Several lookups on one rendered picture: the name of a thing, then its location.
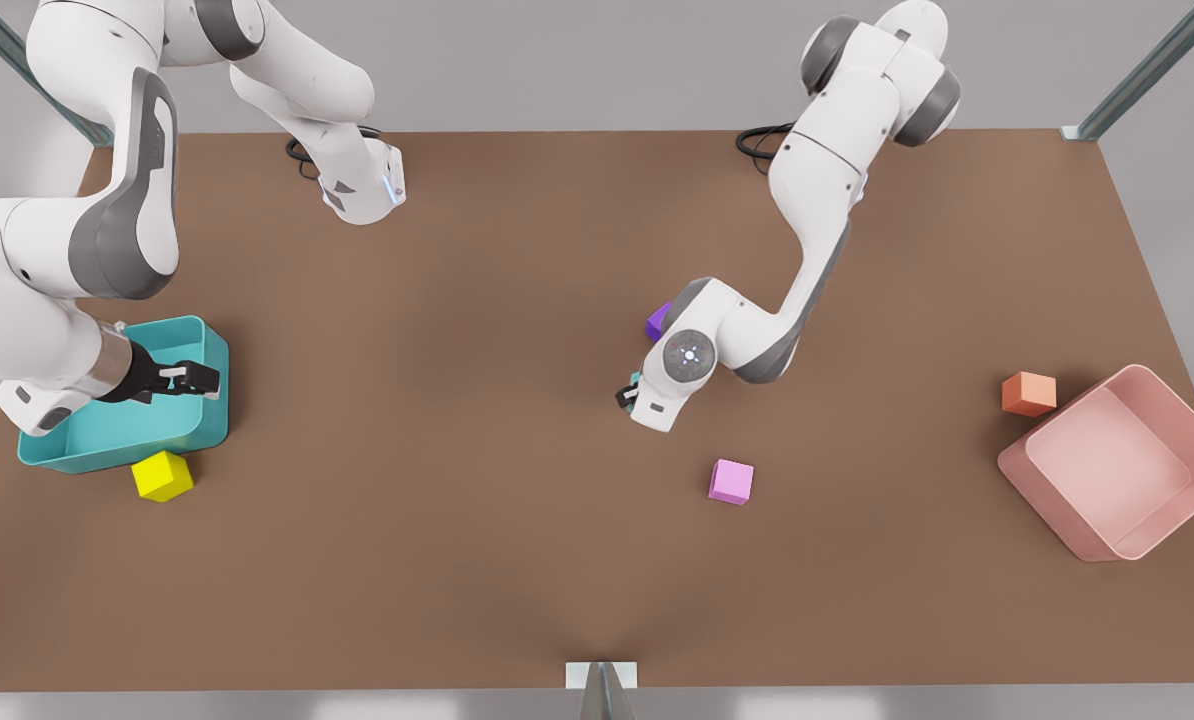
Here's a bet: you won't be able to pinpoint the teal plastic bin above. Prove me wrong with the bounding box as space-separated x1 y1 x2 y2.
17 315 231 475

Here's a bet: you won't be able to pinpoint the black cable loop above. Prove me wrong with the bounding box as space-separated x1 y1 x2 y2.
285 124 384 182
735 122 797 177

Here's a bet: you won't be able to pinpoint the pink cube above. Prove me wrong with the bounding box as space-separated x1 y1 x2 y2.
708 459 756 507

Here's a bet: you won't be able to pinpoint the pink plastic bin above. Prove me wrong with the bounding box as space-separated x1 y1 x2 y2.
997 364 1194 563

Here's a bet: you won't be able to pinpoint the yellow cube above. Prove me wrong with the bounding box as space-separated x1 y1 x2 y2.
132 450 195 503

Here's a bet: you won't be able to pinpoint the orange cube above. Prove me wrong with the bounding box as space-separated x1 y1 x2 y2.
1002 371 1058 418

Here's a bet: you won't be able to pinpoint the silver frame post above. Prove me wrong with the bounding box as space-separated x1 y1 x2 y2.
1060 0 1194 142
566 661 639 720
0 0 115 149

